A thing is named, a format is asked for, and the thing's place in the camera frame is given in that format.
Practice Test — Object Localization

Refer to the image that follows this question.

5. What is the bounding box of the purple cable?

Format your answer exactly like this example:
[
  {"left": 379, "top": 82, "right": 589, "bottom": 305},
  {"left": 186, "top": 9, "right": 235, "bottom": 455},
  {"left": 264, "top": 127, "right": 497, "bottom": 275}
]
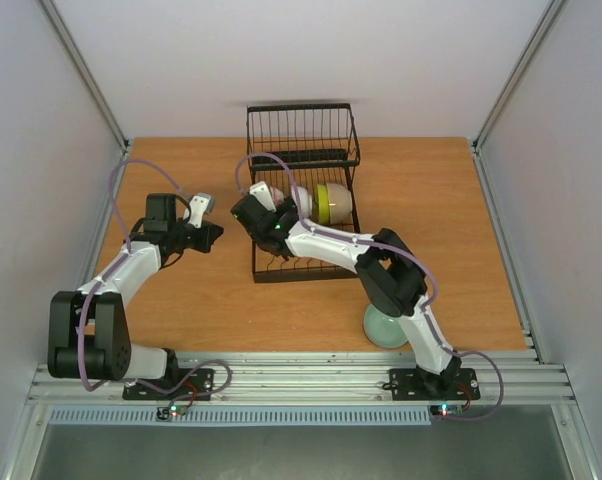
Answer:
[
  {"left": 234, "top": 151, "right": 506, "bottom": 426},
  {"left": 78, "top": 158, "right": 232, "bottom": 401}
]

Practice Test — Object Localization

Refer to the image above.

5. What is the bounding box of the left aluminium corner post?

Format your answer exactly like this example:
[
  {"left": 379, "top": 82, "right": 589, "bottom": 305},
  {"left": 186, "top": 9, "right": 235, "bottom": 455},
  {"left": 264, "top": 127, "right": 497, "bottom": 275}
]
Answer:
[{"left": 36, "top": 0, "right": 130, "bottom": 152}]

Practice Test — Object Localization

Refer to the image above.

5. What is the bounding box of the red patterned bowl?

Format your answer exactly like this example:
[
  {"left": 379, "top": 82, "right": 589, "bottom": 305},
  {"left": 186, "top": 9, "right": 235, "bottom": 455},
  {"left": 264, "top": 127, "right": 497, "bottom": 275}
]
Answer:
[{"left": 269, "top": 186, "right": 286, "bottom": 205}]

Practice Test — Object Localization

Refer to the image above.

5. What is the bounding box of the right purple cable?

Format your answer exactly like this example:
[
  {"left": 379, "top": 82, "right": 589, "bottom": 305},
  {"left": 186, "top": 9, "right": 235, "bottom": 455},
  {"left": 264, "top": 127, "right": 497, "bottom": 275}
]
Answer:
[{"left": 234, "top": 151, "right": 506, "bottom": 426}]

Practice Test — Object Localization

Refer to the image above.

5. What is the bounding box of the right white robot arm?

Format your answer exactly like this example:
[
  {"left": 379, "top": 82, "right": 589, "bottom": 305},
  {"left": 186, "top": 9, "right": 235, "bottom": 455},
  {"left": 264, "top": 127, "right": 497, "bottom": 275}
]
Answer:
[{"left": 231, "top": 194, "right": 461, "bottom": 399}]

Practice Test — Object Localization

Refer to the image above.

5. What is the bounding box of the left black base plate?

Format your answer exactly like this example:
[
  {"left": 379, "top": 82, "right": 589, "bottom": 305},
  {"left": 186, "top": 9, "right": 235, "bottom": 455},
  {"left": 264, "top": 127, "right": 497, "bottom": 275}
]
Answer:
[{"left": 122, "top": 368, "right": 214, "bottom": 401}]

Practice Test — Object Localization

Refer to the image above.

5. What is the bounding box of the white bowl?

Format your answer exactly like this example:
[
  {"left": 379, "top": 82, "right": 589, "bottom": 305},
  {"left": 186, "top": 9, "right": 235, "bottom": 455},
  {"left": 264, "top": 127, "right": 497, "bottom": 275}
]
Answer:
[
  {"left": 291, "top": 186, "right": 313, "bottom": 219},
  {"left": 326, "top": 183, "right": 353, "bottom": 224}
]

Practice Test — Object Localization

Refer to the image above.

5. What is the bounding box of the small circuit board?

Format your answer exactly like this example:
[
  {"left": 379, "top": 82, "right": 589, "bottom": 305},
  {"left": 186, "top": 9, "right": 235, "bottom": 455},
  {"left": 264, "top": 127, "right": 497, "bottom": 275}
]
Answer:
[
  {"left": 429, "top": 403, "right": 469, "bottom": 419},
  {"left": 155, "top": 405, "right": 189, "bottom": 421}
]

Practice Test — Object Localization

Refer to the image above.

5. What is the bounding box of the right aluminium corner post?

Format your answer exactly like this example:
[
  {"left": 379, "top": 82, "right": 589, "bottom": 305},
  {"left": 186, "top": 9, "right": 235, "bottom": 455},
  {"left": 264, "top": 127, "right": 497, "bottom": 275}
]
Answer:
[{"left": 470, "top": 0, "right": 568, "bottom": 152}]

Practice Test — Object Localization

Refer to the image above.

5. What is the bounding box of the grey slotted cable duct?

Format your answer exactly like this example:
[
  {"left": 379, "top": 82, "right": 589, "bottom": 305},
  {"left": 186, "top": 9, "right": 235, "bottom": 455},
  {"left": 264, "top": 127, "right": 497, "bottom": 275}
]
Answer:
[{"left": 48, "top": 405, "right": 431, "bottom": 428}]

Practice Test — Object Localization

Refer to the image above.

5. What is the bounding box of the pale green celadon bowl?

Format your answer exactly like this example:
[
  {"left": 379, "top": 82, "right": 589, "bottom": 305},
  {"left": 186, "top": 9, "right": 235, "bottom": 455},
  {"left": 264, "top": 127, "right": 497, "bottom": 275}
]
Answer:
[{"left": 363, "top": 305, "right": 408, "bottom": 349}]

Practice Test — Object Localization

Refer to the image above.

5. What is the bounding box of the left small circuit board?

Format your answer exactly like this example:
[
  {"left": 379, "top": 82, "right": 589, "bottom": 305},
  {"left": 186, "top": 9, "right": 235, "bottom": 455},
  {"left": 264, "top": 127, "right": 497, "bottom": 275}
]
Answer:
[{"left": 155, "top": 405, "right": 189, "bottom": 421}]

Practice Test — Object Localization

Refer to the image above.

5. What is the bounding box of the aluminium corner post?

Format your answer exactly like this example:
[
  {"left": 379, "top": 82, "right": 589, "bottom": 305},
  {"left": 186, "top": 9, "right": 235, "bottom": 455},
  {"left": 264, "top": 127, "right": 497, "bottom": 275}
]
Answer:
[
  {"left": 36, "top": 0, "right": 130, "bottom": 152},
  {"left": 470, "top": 0, "right": 568, "bottom": 152}
]

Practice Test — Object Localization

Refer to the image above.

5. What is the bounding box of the black wire dish rack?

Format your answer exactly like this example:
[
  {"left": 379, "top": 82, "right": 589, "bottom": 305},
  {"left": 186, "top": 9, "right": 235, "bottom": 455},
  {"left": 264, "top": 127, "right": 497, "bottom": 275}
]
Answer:
[{"left": 245, "top": 103, "right": 362, "bottom": 285}]

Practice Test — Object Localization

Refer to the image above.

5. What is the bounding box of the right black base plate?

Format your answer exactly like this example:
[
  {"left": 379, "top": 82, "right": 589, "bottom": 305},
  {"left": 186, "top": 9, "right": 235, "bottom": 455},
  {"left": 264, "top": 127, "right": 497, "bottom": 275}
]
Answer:
[{"left": 381, "top": 368, "right": 481, "bottom": 401}]

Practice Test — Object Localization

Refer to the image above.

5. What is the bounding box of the right small circuit board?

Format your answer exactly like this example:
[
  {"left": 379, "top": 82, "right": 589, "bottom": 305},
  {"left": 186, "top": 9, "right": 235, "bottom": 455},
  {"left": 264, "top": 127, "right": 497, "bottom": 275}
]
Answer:
[{"left": 429, "top": 403, "right": 469, "bottom": 419}]

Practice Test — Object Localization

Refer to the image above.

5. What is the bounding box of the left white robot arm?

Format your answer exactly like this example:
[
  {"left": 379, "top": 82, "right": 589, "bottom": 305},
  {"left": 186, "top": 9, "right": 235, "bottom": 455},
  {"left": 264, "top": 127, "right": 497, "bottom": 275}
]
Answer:
[{"left": 47, "top": 193, "right": 224, "bottom": 398}]

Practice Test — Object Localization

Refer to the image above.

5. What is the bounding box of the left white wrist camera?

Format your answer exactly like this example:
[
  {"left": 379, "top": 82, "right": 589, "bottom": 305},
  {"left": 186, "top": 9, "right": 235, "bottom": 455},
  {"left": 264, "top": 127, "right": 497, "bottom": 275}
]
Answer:
[{"left": 187, "top": 193, "right": 216, "bottom": 228}]

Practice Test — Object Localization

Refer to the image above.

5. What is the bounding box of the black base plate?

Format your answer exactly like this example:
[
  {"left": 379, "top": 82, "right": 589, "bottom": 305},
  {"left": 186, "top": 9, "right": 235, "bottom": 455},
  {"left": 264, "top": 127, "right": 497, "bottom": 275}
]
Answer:
[
  {"left": 381, "top": 368, "right": 481, "bottom": 401},
  {"left": 122, "top": 368, "right": 214, "bottom": 401}
]

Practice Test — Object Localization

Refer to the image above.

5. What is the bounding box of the aluminium front rail frame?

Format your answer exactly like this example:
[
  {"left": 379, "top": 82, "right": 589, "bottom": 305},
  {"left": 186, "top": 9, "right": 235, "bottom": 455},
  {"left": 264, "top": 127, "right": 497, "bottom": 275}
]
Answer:
[{"left": 26, "top": 349, "right": 577, "bottom": 407}]

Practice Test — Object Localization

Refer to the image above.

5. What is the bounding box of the lime green bowl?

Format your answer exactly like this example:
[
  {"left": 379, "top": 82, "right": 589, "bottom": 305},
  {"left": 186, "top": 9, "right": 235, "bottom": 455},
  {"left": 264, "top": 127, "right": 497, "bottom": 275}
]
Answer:
[{"left": 314, "top": 184, "right": 330, "bottom": 225}]

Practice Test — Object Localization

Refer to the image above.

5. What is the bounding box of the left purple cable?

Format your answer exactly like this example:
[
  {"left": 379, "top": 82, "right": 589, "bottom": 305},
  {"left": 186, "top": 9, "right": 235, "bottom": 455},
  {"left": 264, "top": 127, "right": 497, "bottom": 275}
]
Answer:
[{"left": 78, "top": 158, "right": 232, "bottom": 401}]

